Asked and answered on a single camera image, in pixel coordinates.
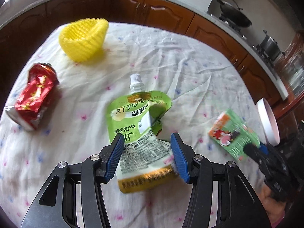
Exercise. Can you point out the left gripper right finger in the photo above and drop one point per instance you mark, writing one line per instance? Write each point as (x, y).
(184, 159)

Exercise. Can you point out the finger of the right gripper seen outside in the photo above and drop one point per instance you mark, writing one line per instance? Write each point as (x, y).
(259, 155)

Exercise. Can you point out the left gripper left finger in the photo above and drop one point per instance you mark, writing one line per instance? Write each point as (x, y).
(110, 157)

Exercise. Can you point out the green drink carton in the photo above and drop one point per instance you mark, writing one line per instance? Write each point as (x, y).
(233, 135)

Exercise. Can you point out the green spout drink pouch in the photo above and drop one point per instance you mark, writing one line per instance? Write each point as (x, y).
(146, 161)

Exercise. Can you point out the pink white trash bin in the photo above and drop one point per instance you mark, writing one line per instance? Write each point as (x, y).
(269, 122)

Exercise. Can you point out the person right hand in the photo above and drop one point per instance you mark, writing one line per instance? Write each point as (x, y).
(274, 209)

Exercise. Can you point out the floral white tablecloth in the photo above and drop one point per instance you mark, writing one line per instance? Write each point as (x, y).
(200, 82)

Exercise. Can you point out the glass display cabinet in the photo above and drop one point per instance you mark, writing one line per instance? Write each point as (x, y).
(289, 67)

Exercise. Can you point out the crushed red soda can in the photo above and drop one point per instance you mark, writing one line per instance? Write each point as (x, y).
(35, 98)

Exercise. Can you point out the steel stock pot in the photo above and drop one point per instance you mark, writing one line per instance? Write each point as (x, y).
(269, 48)

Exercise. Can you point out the yellow foam fruit net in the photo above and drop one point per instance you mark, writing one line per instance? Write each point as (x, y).
(82, 39)

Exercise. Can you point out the gas stove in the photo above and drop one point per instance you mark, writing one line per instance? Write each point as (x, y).
(243, 33)

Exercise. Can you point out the black wok with lid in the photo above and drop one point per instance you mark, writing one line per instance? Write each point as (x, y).
(234, 14)

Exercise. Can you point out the lower wooden cabinets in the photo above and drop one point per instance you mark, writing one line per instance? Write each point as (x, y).
(21, 37)

